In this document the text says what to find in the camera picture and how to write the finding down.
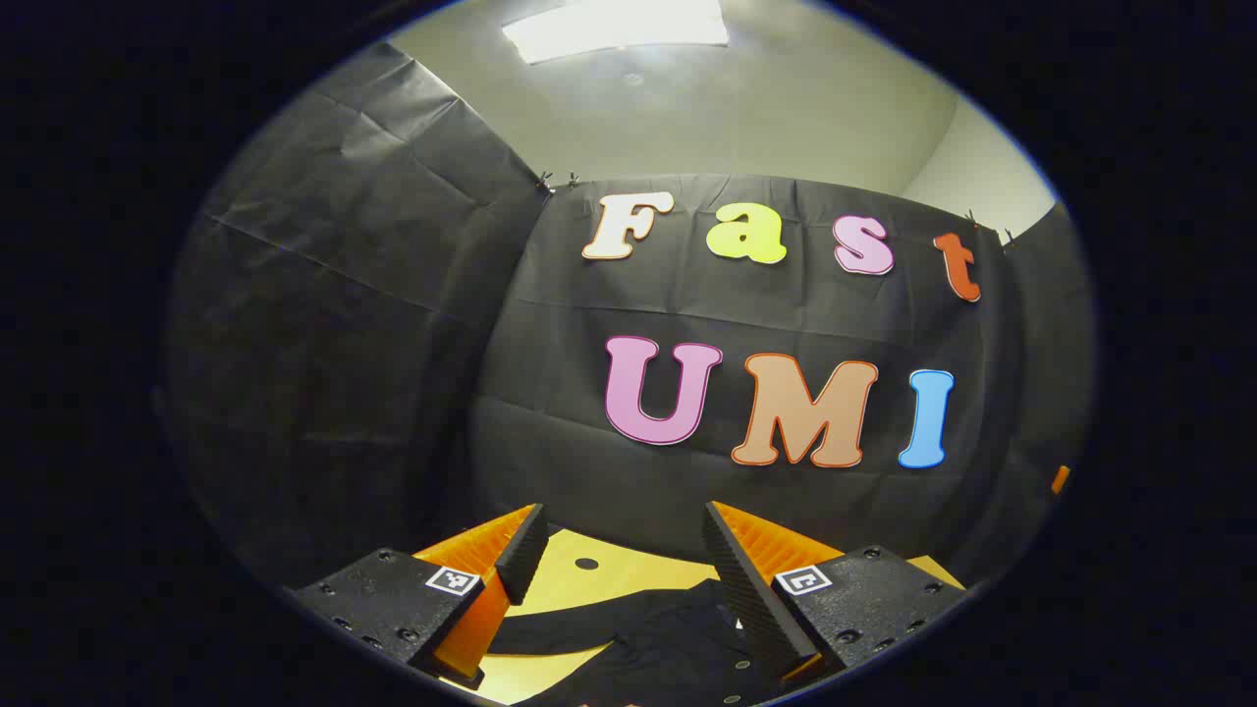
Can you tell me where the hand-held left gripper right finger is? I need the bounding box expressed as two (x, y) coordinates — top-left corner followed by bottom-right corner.
(702, 501), (968, 688)

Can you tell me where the ceiling light panel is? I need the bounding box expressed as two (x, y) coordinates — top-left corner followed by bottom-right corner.
(501, 0), (733, 66)

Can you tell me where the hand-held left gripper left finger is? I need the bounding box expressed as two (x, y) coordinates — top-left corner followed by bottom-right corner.
(285, 503), (551, 690)

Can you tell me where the black button shirt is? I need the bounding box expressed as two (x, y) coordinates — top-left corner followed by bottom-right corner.
(488, 579), (787, 707)

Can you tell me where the black backdrop cloth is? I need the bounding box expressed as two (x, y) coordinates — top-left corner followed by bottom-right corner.
(162, 39), (1096, 590)

